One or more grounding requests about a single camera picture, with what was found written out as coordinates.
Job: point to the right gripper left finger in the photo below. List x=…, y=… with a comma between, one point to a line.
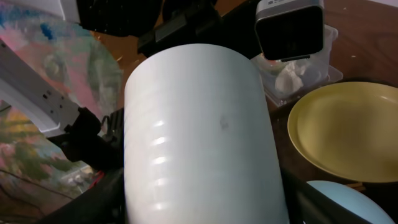
x=104, y=203

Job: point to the yellow plate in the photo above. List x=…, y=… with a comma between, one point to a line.
x=349, y=130

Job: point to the clear plastic waste bin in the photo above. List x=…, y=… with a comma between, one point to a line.
x=318, y=73

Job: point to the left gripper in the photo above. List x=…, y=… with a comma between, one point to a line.
x=160, y=25

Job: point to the left wooden chopstick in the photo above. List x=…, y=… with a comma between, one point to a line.
x=357, y=186

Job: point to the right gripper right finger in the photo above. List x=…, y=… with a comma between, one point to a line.
x=307, y=205

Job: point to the light blue bowl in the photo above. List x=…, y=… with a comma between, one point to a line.
x=352, y=200

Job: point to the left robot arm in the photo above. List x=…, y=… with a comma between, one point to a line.
x=75, y=130

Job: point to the white tissue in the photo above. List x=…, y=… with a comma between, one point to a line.
x=289, y=79

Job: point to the dark brown serving tray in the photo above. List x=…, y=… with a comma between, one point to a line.
x=385, y=194

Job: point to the pale green cup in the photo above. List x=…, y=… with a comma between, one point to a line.
x=198, y=141

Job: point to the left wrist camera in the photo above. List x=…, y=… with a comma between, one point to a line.
x=289, y=29

